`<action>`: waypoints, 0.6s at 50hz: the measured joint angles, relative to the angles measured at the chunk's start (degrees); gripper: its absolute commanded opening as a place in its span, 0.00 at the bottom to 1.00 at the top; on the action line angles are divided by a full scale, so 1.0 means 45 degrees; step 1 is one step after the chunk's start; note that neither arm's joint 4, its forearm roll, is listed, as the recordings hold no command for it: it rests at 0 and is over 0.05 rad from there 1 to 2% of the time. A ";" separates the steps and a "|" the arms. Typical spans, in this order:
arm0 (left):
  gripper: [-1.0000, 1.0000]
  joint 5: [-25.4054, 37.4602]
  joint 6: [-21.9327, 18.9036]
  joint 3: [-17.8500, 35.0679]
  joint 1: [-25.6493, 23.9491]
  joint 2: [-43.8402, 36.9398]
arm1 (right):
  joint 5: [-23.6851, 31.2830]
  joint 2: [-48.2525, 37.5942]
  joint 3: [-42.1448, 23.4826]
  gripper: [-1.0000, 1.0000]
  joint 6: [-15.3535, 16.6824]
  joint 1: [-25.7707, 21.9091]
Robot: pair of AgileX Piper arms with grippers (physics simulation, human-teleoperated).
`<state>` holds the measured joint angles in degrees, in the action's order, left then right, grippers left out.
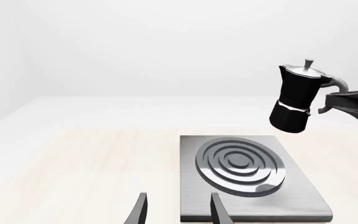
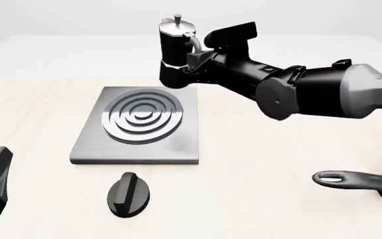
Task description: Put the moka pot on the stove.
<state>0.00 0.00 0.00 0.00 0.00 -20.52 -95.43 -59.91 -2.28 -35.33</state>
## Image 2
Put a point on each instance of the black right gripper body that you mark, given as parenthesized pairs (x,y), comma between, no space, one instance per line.
(216,68)

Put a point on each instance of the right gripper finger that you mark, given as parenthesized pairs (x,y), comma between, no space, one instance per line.
(198,57)
(193,70)

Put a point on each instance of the black and silver moka pot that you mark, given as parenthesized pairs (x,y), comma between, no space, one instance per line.
(172,44)

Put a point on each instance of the grey and black right robot arm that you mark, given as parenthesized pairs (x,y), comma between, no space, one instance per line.
(313,89)

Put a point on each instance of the flat black stove plate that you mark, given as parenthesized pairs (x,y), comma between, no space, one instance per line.
(138,139)

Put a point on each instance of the round black stove knob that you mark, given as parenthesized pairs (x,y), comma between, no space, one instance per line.
(128,196)

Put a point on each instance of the black frying pan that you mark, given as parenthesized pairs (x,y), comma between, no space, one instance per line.
(360,179)

